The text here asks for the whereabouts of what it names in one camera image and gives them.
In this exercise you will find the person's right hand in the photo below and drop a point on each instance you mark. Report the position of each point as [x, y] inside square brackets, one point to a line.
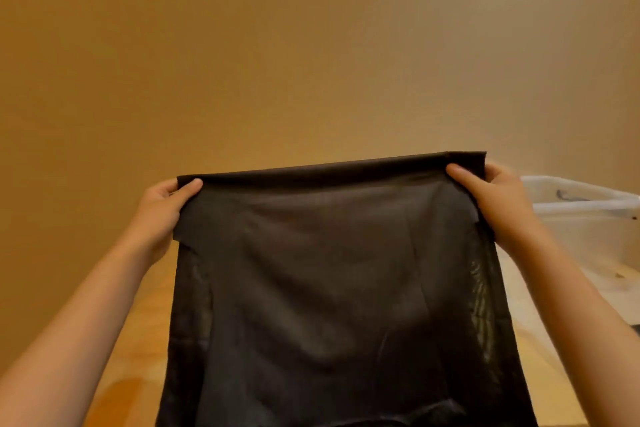
[502, 209]

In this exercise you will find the person's left hand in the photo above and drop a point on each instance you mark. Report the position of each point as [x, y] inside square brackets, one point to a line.
[155, 221]

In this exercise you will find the person's left thumb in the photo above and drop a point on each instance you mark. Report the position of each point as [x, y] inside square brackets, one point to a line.
[187, 190]

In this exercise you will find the person's right thumb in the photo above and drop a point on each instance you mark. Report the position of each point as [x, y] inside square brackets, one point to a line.
[462, 177]

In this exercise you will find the black sheer garment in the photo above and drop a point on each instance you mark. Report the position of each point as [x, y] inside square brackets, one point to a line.
[330, 301]

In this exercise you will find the person's right forearm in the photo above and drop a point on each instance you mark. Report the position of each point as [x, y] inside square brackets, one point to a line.
[582, 329]

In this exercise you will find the person's left forearm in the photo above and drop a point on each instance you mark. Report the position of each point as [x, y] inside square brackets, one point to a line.
[67, 336]

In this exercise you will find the clear plastic storage bin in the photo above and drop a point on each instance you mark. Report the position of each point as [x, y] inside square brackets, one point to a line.
[582, 236]

